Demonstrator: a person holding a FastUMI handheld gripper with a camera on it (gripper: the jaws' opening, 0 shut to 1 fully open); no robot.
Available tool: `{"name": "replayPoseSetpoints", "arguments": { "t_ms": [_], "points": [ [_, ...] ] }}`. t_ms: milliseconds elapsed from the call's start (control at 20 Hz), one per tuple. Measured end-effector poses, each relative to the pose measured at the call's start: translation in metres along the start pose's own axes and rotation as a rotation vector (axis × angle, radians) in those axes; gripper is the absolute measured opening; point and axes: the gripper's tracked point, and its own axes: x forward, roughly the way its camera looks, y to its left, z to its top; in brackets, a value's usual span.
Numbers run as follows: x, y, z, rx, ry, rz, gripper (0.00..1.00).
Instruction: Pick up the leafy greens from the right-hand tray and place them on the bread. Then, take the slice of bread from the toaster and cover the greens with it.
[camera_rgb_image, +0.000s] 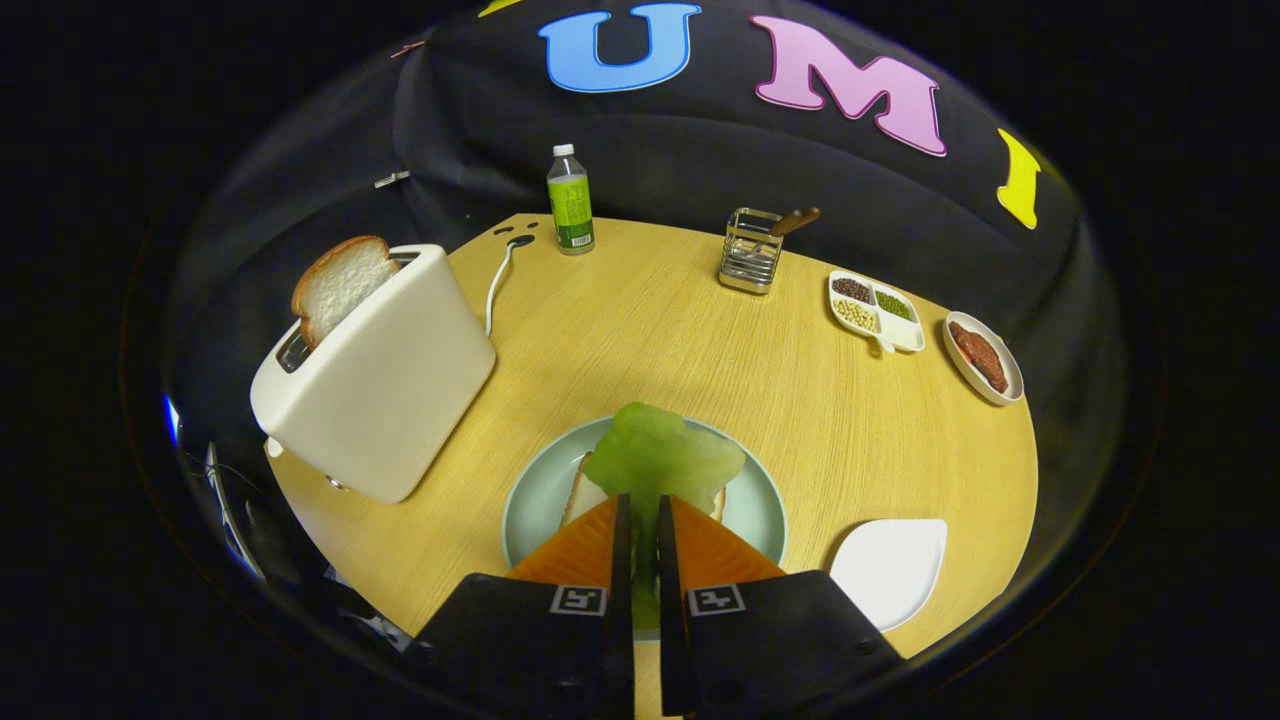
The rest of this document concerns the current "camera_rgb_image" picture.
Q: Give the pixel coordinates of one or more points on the pile of yellow soybeans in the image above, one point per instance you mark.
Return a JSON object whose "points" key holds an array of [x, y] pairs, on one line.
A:
{"points": [[856, 315]]}

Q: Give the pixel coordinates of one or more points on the white toaster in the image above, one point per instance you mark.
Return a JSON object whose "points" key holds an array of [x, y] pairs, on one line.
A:
{"points": [[390, 380]]}

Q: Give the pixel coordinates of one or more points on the pile of dark brown beans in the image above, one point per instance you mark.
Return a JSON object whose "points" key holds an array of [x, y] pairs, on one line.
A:
{"points": [[851, 289]]}

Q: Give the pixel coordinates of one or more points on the red meat slice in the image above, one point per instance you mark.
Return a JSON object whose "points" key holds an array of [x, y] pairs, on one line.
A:
{"points": [[980, 355]]}

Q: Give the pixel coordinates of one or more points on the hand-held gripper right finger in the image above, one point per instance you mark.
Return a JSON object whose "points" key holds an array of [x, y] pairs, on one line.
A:
{"points": [[668, 600]]}

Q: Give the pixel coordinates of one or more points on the black backdrop cloth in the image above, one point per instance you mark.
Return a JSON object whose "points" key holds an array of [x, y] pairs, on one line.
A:
{"points": [[700, 150]]}

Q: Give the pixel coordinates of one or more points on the white bread slice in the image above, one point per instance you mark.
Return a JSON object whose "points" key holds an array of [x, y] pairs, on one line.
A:
{"points": [[583, 497]]}

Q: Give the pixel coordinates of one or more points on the white round plate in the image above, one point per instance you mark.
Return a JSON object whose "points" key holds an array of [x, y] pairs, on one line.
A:
{"points": [[1008, 375]]}

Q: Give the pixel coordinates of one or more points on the green label water bottle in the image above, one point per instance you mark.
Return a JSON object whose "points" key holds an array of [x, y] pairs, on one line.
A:
{"points": [[570, 210]]}

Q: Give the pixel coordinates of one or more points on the pale green plate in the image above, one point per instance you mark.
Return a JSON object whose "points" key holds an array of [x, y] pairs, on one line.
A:
{"points": [[540, 500]]}

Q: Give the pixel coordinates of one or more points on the red clip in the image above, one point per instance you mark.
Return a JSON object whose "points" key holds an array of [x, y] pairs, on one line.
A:
{"points": [[405, 48]]}

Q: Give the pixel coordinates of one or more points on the toasted bread slice brown crust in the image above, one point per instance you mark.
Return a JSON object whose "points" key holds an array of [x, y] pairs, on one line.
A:
{"points": [[340, 285]]}

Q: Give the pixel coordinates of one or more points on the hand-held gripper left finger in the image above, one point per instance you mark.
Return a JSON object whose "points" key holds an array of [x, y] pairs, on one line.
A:
{"points": [[622, 560]]}

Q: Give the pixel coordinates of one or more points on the silver clip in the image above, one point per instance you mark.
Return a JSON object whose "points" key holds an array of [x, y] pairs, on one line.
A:
{"points": [[392, 179]]}

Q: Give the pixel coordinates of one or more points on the white divided dish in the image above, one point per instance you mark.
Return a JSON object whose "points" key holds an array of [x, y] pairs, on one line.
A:
{"points": [[905, 332]]}

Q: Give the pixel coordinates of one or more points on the lit screen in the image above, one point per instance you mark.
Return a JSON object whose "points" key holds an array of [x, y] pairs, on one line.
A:
{"points": [[172, 418]]}

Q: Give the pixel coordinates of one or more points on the green lettuce leaf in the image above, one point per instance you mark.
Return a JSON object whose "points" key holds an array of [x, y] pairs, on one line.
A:
{"points": [[665, 455]]}

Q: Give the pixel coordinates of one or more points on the pile of green beans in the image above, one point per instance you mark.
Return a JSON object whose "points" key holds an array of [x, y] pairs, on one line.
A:
{"points": [[893, 305]]}

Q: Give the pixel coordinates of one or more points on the white leaf-shaped plate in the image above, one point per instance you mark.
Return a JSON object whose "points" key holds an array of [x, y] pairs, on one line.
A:
{"points": [[890, 570]]}

